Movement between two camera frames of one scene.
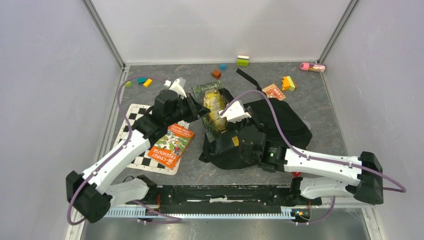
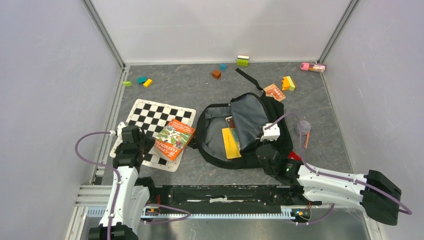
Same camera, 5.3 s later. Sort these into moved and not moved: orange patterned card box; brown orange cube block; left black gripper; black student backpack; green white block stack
Moved: left black gripper; black student backpack
Not moved: green white block stack; orange patterned card box; brown orange cube block
